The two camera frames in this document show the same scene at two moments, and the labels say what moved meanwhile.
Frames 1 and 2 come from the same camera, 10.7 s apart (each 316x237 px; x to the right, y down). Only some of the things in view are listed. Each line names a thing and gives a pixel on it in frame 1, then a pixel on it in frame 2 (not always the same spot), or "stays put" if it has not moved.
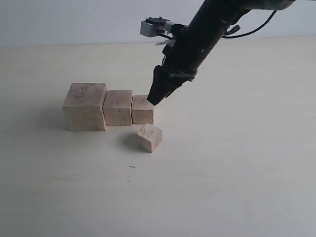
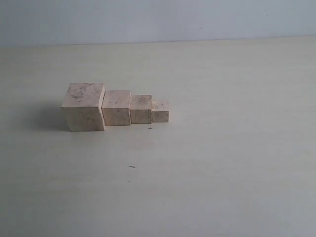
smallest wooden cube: [149, 138] → [160, 110]
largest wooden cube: [83, 107] stays put
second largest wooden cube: [116, 108] stays put
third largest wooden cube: [141, 110] stays put
